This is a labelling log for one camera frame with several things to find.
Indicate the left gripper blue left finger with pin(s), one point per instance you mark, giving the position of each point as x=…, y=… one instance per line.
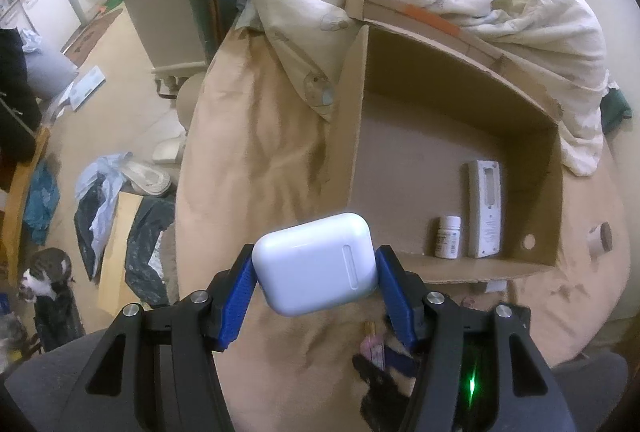
x=119, y=388

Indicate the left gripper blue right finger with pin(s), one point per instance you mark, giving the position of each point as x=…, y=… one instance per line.
x=534, y=403

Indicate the white pill bottle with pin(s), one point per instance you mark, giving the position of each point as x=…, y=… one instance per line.
x=447, y=240

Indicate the white earbuds case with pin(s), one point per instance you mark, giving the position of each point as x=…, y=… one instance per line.
x=317, y=265

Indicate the white remote control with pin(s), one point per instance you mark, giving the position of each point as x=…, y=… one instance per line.
x=485, y=208

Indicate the pink perfume bottle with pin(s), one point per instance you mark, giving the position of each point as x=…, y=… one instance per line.
x=372, y=347

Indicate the white power adapter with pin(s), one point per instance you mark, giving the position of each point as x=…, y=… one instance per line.
x=498, y=286

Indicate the tabby and white cat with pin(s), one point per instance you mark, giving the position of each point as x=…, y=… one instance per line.
x=48, y=274

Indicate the brown lid cream jar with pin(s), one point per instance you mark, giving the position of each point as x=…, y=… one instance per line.
x=600, y=240

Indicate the beige slipper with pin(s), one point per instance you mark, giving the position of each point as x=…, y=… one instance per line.
x=146, y=179

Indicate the brown cardboard box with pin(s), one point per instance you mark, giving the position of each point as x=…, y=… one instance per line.
x=418, y=100

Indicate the black jacket on chair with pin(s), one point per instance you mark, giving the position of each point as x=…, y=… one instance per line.
x=20, y=114

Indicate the green cloth at bedside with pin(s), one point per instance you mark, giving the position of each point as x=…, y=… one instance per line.
x=614, y=110

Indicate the grey bag on floor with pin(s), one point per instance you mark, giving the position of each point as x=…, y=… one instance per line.
x=49, y=72

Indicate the beige bedside cabinet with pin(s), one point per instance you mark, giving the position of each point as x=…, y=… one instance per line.
x=170, y=38

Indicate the white kitchen cabinet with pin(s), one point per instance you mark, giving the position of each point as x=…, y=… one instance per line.
x=54, y=20

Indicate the cream patterned duvet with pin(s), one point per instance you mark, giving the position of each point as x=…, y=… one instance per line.
x=559, y=41

